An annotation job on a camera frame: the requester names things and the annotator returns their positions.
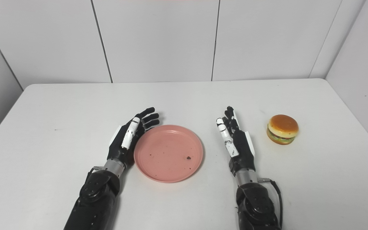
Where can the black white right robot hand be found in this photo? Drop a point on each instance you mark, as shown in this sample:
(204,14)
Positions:
(243,150)

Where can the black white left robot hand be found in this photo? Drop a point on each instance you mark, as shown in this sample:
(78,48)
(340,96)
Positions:
(118,143)

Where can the toy hamburger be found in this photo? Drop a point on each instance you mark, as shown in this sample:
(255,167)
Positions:
(283,126)

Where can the pink round plate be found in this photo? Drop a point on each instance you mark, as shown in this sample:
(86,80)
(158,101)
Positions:
(168,153)

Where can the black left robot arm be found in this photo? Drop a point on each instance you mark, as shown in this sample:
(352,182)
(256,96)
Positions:
(94,198)

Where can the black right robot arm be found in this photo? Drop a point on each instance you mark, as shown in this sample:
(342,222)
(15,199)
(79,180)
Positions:
(257,204)

